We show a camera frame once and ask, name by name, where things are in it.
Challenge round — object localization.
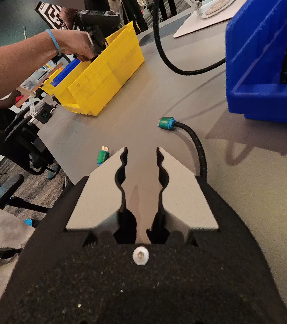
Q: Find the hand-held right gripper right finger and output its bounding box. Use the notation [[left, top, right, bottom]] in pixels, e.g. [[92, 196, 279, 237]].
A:
[[146, 147, 220, 243]]

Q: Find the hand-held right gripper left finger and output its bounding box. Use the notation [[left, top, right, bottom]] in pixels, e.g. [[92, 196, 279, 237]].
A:
[[65, 146, 137, 243]]

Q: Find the thick braided HDMI cable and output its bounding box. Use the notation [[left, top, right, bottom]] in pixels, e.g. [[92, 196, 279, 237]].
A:
[[154, 0, 226, 183]]

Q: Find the large blue plastic bin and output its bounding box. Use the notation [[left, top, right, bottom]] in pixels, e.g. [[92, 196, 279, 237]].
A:
[[225, 0, 287, 126]]

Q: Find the person's left forearm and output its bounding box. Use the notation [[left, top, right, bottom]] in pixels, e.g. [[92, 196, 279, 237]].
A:
[[0, 30, 58, 105]]

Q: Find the grey desk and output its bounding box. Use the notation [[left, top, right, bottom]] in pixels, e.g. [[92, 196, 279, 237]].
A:
[[37, 0, 287, 324]]

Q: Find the person's left hand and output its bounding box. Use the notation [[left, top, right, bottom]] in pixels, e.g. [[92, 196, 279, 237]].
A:
[[51, 29, 96, 62]]

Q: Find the blue wristband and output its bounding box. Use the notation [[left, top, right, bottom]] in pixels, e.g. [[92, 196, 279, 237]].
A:
[[45, 29, 62, 57]]

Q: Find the small blue plastic bin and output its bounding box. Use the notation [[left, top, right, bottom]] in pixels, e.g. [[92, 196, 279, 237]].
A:
[[53, 59, 81, 86]]

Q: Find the small yellow plastic bin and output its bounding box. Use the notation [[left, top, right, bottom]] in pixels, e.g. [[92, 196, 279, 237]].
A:
[[41, 68, 63, 95]]

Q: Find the white metal stand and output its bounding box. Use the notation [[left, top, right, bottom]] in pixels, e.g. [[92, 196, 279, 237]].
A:
[[173, 0, 240, 38]]

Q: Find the person's grey clothing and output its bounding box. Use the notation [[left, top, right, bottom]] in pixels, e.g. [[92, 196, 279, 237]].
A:
[[0, 200, 36, 323]]

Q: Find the black office chair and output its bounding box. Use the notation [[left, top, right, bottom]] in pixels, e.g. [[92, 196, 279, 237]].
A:
[[0, 105, 62, 212]]

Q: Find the black device with display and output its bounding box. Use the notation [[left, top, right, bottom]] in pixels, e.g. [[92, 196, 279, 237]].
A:
[[36, 102, 52, 124]]

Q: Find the small white stand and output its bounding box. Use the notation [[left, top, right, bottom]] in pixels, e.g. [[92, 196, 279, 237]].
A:
[[28, 92, 39, 122]]

